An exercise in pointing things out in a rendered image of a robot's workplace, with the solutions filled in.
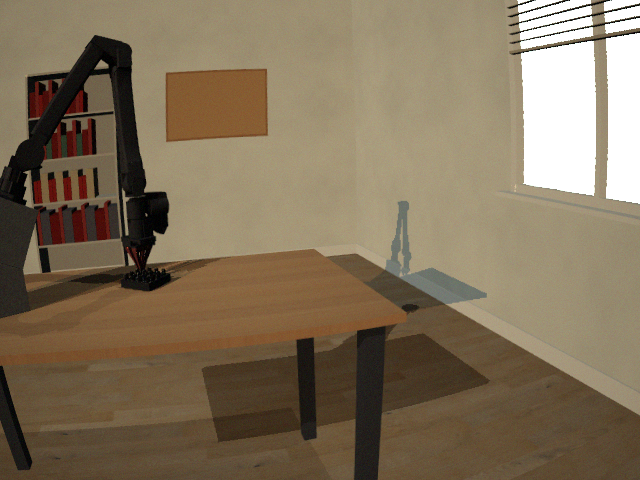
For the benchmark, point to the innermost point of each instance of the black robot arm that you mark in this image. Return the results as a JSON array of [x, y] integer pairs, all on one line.
[[30, 153]]

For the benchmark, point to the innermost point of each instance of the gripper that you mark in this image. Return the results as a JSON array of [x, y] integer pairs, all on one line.
[[135, 231]]

